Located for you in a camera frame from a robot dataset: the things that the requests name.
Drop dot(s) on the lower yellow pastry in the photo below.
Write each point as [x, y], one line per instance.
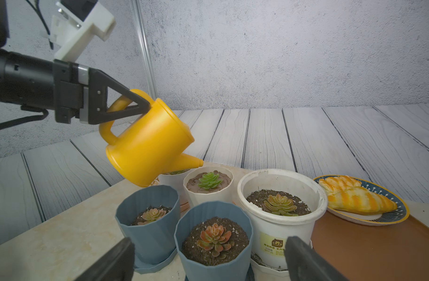
[361, 201]

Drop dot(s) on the left aluminium frame post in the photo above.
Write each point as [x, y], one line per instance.
[143, 46]

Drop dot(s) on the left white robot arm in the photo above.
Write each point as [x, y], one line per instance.
[28, 82]

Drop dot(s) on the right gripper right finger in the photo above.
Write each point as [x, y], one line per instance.
[304, 264]

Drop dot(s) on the blue pot succulent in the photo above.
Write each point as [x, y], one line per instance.
[148, 218]
[214, 242]

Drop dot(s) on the white ribbed pot green succulent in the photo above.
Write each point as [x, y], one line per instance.
[206, 184]

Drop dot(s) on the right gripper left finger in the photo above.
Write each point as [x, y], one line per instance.
[116, 265]

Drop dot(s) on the brown rectangular tray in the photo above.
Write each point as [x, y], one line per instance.
[398, 252]

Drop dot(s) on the yellow pastry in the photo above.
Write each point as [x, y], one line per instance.
[336, 184]
[361, 201]

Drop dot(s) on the upper yellow pastry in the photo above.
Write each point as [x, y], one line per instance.
[336, 184]

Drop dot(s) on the blue patterned plate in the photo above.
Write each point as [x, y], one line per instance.
[397, 216]

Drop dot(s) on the large white pot dark soil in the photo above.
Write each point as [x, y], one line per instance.
[270, 230]

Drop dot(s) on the white round pot pinkish soil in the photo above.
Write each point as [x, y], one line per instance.
[175, 180]

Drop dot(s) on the yellow plastic watering can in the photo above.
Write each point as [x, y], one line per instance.
[154, 144]

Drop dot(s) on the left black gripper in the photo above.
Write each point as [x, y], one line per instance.
[69, 80]

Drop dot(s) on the white saucer with soil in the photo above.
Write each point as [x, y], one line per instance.
[263, 272]

